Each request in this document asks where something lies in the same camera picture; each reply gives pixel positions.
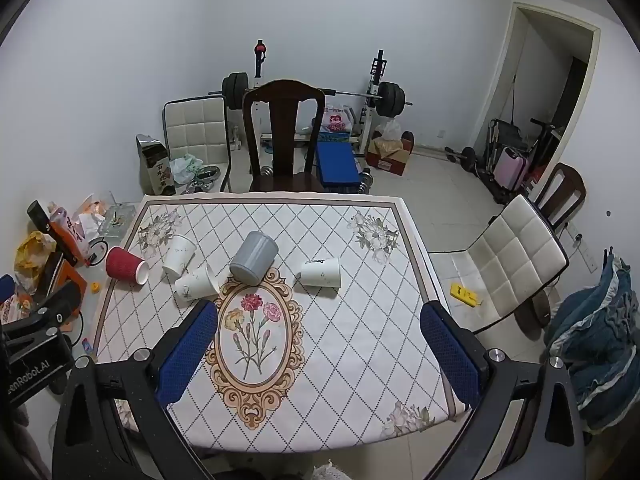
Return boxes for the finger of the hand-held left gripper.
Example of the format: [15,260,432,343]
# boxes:
[0,280,84,348]

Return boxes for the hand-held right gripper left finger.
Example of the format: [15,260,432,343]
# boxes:
[52,300,220,480]

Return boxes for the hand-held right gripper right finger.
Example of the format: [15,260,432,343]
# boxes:
[419,301,587,480]

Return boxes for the white paper cup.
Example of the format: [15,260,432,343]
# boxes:
[174,263,221,302]
[162,234,198,278]
[299,257,342,290]

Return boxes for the red paper cup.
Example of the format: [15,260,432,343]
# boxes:
[105,246,150,285]

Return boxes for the grey cup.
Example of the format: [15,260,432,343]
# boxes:
[229,230,279,287]

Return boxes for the yellow plastic bag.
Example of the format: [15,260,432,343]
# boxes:
[13,231,58,291]

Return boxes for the yellow tool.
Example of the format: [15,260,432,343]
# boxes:
[449,283,484,308]

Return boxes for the orange black tool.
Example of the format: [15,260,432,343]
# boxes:
[27,200,103,268]

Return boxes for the glass ashtray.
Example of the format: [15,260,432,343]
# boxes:
[97,203,136,239]

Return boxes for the white padded chair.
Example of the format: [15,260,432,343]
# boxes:
[162,96,234,194]
[428,194,571,335]

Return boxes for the floral printed tablecloth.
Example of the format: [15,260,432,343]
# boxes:
[92,194,468,453]

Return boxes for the blue denim cloth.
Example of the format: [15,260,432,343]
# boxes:
[544,247,640,435]

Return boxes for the white power strip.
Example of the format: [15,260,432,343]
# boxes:
[567,225,598,275]

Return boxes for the dark paper bag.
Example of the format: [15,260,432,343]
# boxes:
[135,133,177,197]

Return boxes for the metal bowl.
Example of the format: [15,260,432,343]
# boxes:
[192,165,222,187]

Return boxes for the pale green plastic bag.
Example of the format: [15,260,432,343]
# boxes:
[170,154,205,185]

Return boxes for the pink suitcase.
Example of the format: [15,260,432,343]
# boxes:
[494,147,530,192]

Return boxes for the dark wooden chair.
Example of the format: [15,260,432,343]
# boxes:
[533,162,587,233]
[242,79,327,194]

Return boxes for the small black barbell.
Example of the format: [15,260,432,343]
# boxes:
[444,146,482,173]

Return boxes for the cardboard box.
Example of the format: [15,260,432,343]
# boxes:
[365,137,415,177]

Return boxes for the blue bench pad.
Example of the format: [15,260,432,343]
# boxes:
[315,141,361,187]

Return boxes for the folded black cart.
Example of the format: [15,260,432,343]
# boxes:
[486,118,526,181]

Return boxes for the red white plastic bag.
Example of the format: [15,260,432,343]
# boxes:
[320,105,355,135]

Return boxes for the black barbell with plates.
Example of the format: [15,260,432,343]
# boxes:
[208,72,414,117]

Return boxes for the white barbell rack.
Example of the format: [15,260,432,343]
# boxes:
[249,50,389,157]

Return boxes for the red black stick vacuum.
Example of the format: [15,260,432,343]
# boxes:
[253,39,268,81]

